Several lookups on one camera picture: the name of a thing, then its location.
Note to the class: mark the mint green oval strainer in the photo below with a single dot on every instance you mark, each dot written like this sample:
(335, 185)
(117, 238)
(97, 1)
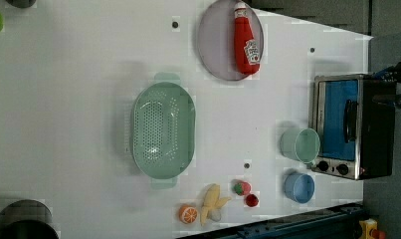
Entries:
(163, 130)

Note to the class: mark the toy strawberry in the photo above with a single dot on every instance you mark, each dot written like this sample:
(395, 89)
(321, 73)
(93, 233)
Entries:
(242, 188)

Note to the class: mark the toy peeled banana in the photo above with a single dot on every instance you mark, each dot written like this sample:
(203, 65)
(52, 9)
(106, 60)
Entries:
(212, 201)

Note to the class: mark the toy orange slice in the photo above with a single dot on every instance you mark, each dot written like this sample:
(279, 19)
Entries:
(187, 214)

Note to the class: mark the small red toy fruit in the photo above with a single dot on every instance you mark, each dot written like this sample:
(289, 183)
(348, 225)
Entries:
(252, 200)

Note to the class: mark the red ketchup bottle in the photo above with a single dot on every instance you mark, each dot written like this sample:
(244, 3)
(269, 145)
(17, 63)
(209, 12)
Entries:
(246, 50)

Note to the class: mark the mint green cup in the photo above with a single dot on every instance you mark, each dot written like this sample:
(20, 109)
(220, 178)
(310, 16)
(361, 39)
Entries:
(300, 144)

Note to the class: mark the blue cup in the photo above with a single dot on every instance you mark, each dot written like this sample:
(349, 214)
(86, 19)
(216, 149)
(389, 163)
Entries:
(299, 187)

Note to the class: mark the black and steel toaster oven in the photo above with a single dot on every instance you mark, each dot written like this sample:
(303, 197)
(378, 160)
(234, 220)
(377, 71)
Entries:
(356, 130)

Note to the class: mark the dark grey round object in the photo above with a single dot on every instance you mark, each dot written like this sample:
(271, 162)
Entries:
(21, 3)

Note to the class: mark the blue metal frame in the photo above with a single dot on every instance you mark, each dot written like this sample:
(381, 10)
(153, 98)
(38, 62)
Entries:
(338, 222)

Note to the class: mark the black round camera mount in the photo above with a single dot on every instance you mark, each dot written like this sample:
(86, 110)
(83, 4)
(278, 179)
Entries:
(27, 219)

